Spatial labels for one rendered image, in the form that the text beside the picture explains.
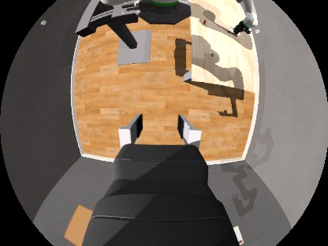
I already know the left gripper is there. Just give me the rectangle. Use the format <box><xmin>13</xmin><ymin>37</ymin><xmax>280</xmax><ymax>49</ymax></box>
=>
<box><xmin>233</xmin><ymin>21</ymin><xmax>250</xmax><ymax>35</ymax></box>

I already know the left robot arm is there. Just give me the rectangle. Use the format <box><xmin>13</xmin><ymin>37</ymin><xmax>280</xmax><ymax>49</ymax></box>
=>
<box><xmin>242</xmin><ymin>0</ymin><xmax>258</xmax><ymax>28</ymax></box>

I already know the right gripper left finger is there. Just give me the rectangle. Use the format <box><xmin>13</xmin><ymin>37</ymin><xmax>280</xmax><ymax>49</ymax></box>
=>
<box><xmin>119</xmin><ymin>114</ymin><xmax>143</xmax><ymax>148</ymax></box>

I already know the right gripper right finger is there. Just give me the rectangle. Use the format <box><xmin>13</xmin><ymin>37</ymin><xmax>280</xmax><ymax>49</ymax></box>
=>
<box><xmin>177</xmin><ymin>114</ymin><xmax>202</xmax><ymax>149</ymax></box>

